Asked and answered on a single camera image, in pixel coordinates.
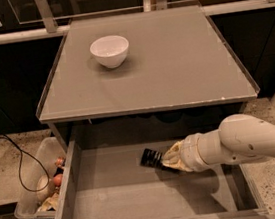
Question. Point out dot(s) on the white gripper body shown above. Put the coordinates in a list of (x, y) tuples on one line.
[(191, 153)]

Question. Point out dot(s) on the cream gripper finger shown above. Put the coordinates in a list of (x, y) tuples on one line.
[(179, 165), (174, 152)]

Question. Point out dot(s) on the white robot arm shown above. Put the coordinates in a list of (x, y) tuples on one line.
[(239, 139)]

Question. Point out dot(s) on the open grey top drawer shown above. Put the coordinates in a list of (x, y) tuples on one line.
[(104, 178)]

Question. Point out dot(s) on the grey cabinet with counter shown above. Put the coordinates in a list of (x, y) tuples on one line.
[(176, 60)]

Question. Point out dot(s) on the small orange bottle in bin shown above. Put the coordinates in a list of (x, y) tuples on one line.
[(60, 162)]

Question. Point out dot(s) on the white ceramic bowl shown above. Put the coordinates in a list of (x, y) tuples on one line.
[(110, 51)]

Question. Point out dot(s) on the orange round fruit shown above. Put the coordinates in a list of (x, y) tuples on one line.
[(57, 180)]

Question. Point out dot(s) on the clear plastic storage bin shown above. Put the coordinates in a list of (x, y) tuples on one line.
[(42, 163)]

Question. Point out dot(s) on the crumpled wrapper in bin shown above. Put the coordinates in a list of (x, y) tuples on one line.
[(51, 203)]

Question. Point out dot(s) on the cream round object in bin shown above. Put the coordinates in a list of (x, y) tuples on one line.
[(45, 188)]

